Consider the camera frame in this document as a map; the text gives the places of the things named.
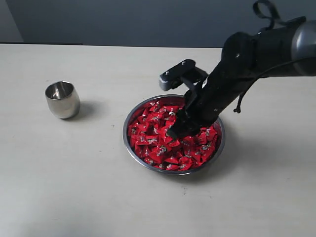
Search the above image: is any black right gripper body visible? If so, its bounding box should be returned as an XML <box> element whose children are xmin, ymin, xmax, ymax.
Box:
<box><xmin>175</xmin><ymin>59</ymin><xmax>252</xmax><ymax>131</ymax></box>

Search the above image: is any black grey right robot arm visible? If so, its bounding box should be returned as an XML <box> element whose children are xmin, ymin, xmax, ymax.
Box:
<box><xmin>160</xmin><ymin>21</ymin><xmax>316</xmax><ymax>139</ymax></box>

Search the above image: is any pile of red wrapped candies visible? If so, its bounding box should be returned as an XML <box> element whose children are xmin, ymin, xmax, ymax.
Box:
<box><xmin>128</xmin><ymin>99</ymin><xmax>219</xmax><ymax>171</ymax></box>

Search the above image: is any round steel bowl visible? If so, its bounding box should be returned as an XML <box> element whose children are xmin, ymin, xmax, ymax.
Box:
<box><xmin>122</xmin><ymin>94</ymin><xmax>226</xmax><ymax>176</ymax></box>

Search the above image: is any stainless steel cup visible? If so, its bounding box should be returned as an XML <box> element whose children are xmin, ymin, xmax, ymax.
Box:
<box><xmin>45</xmin><ymin>81</ymin><xmax>80</xmax><ymax>119</ymax></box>

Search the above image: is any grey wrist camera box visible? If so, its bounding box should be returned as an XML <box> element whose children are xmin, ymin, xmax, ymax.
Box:
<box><xmin>159</xmin><ymin>59</ymin><xmax>208</xmax><ymax>91</ymax></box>

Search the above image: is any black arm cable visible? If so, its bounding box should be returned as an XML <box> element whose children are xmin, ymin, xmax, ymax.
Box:
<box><xmin>233</xmin><ymin>0</ymin><xmax>316</xmax><ymax>114</ymax></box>

